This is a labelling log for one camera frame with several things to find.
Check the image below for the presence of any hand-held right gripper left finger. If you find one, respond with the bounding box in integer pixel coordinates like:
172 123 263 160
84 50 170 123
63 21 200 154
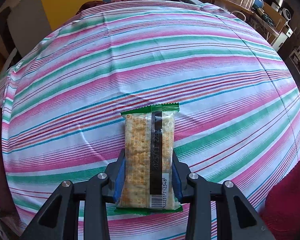
20 149 127 240

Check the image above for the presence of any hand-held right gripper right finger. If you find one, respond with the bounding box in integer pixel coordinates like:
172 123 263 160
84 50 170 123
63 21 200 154
171 150 275 240

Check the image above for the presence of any cracker packet green trim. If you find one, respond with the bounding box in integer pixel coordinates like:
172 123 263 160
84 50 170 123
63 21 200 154
115 102 184 213

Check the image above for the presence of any person's red clothing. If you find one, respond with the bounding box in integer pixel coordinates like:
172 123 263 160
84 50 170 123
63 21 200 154
260 80 300 240

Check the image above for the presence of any striped pink green tablecloth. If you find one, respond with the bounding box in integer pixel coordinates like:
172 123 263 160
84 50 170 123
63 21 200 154
0 0 300 240

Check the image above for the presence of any dark red cloth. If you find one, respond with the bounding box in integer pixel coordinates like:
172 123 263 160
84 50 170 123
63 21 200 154
75 0 148 15

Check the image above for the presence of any white small cabinet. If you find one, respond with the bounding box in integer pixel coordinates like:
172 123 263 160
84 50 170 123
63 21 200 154
271 25 294 53

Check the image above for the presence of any grey yellow blue armchair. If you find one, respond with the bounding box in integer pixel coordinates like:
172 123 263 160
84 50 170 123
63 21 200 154
0 0 203 63

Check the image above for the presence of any cardboard box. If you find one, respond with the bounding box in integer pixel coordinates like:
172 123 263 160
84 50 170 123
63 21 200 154
251 1 289 33

